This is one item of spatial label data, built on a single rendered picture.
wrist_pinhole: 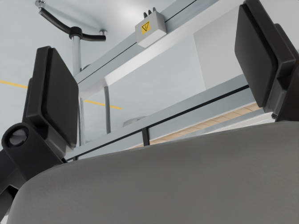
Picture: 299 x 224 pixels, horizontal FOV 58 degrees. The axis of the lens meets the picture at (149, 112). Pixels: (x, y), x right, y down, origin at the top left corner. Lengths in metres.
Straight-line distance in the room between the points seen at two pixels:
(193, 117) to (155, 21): 0.42
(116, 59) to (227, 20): 0.74
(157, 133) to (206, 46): 0.88
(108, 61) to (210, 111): 0.64
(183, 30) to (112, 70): 0.39
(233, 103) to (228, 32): 0.90
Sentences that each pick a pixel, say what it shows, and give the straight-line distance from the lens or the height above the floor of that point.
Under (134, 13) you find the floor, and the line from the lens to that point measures 1.82.
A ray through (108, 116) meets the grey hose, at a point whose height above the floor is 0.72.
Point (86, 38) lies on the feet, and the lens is 1.78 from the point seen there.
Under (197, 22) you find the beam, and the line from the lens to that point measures 1.06.
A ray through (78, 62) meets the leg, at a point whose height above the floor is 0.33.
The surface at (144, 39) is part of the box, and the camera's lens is 1.10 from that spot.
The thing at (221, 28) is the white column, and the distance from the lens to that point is 1.70.
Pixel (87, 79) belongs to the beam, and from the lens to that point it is 1.43.
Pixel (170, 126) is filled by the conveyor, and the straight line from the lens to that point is 0.93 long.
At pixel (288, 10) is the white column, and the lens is 1.58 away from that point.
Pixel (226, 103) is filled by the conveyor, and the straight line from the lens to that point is 0.83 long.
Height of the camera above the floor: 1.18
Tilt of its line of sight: 20 degrees down
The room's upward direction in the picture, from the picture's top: 172 degrees clockwise
